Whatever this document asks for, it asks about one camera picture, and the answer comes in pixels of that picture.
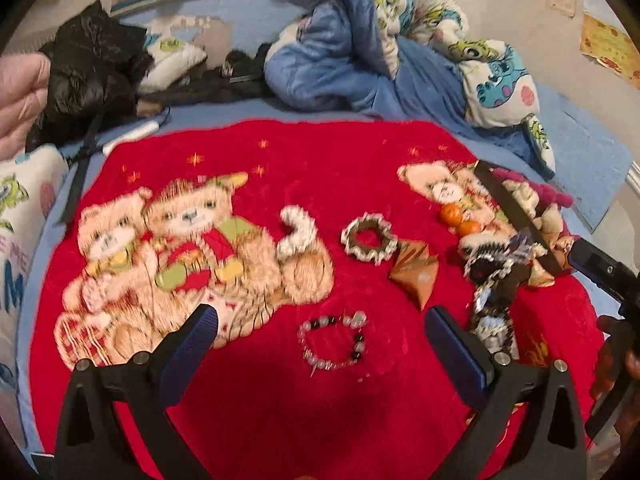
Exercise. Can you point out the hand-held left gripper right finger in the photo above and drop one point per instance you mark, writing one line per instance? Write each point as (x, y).
(450, 345)

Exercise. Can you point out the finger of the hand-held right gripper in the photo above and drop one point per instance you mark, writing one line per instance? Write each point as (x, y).
(595, 260)

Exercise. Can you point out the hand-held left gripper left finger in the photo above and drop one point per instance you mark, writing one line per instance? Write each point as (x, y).
(195, 340)

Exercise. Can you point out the orange triangular snack packet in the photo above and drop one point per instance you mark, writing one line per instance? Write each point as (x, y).
(417, 282)
(412, 251)

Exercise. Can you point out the black white shallow box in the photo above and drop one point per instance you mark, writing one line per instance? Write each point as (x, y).
(510, 210)

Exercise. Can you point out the person's right hand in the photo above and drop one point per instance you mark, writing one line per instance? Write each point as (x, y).
(606, 362)

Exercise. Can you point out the black white crochet band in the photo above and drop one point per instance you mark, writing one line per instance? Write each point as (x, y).
(492, 320)

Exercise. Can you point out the clear plastic bag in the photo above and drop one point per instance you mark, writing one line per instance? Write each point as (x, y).
(520, 245)

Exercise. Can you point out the blue brick foam panel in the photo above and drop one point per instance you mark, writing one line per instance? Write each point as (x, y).
(585, 150)

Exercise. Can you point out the white black curved scrunchie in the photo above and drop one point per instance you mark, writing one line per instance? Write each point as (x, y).
(295, 232)

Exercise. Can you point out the green white scrunchie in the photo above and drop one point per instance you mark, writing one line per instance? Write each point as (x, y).
(350, 235)

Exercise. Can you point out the red teddy bear blanket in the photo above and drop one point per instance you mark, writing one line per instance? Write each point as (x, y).
(300, 170)

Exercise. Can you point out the large monster print pillow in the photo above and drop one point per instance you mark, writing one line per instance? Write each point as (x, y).
(25, 200)

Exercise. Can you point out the blue bed sheet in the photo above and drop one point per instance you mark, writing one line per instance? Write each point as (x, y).
(320, 114)

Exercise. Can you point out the black plastic bag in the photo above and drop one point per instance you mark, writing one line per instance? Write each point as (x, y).
(90, 70)

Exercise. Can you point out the small monster print pillow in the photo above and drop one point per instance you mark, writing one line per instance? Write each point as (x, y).
(170, 47)

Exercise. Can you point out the pink puffer jacket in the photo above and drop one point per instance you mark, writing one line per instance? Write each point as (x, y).
(20, 95)

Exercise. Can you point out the blue monster print duvet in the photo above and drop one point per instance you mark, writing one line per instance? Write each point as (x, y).
(340, 60)

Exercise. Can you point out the white bed frame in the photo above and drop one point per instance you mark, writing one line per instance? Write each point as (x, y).
(634, 177)

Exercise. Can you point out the yellow wall poster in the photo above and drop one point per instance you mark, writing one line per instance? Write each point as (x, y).
(607, 45)

